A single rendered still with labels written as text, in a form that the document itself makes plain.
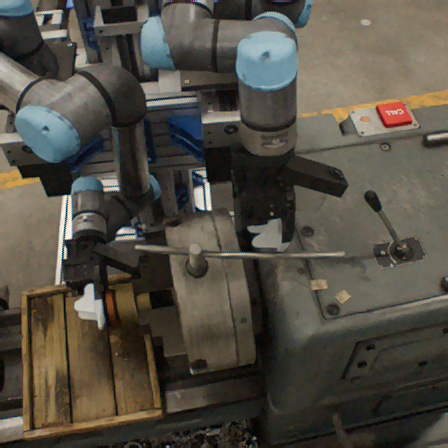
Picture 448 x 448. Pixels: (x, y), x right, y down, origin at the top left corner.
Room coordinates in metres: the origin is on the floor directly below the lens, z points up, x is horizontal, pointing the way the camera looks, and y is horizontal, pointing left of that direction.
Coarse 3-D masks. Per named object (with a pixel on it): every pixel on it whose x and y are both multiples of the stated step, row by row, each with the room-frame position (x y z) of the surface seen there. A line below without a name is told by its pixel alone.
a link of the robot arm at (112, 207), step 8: (112, 200) 0.82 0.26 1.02; (112, 208) 0.79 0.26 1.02; (120, 208) 0.80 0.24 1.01; (112, 216) 0.78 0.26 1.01; (120, 216) 0.78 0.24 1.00; (128, 216) 0.79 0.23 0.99; (112, 224) 0.76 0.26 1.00; (120, 224) 0.77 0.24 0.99; (112, 232) 0.75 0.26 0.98; (112, 240) 0.75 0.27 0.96
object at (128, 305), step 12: (120, 288) 0.53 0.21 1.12; (132, 288) 0.52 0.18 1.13; (108, 300) 0.50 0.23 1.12; (120, 300) 0.50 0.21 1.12; (132, 300) 0.50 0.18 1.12; (144, 300) 0.51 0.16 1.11; (108, 312) 0.48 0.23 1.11; (120, 312) 0.48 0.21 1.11; (132, 312) 0.48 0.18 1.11; (108, 324) 0.47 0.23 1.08; (132, 324) 0.47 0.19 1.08
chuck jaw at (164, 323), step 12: (144, 312) 0.48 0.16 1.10; (156, 312) 0.48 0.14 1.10; (168, 312) 0.48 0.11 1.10; (144, 324) 0.46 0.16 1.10; (156, 324) 0.46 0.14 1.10; (168, 324) 0.46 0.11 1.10; (180, 324) 0.45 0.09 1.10; (156, 336) 0.43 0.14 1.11; (168, 336) 0.43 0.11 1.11; (180, 336) 0.43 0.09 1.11; (168, 348) 0.40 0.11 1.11; (180, 348) 0.40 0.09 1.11; (168, 360) 0.39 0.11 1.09; (180, 360) 0.39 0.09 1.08; (204, 360) 0.38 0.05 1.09
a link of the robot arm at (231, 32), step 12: (228, 24) 0.66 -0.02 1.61; (240, 24) 0.66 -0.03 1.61; (252, 24) 0.66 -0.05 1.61; (264, 24) 0.66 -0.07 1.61; (276, 24) 0.66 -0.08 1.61; (288, 24) 0.67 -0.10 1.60; (228, 36) 0.64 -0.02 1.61; (240, 36) 0.64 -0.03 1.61; (228, 48) 0.63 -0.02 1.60; (228, 60) 0.63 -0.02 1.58
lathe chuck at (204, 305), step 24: (192, 216) 0.63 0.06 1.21; (168, 240) 0.56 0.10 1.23; (192, 240) 0.56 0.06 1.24; (216, 240) 0.55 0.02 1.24; (216, 264) 0.51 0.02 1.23; (192, 288) 0.47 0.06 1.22; (216, 288) 0.47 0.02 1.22; (192, 312) 0.43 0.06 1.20; (216, 312) 0.43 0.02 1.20; (192, 336) 0.40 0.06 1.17; (216, 336) 0.40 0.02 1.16; (192, 360) 0.38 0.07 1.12; (216, 360) 0.38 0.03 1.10
